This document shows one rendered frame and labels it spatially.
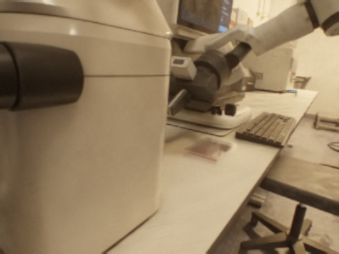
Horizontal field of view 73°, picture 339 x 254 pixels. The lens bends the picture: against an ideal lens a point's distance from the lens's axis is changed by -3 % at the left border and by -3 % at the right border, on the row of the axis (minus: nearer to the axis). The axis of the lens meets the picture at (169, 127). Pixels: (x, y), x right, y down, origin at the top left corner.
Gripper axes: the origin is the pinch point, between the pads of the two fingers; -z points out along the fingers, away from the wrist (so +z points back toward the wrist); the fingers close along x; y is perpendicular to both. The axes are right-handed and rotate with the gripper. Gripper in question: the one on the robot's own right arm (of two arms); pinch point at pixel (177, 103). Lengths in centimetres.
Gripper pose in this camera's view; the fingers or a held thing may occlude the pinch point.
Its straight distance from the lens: 47.3
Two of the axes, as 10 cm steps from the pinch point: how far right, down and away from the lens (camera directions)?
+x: 8.2, 2.2, -5.2
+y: 1.6, 7.9, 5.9
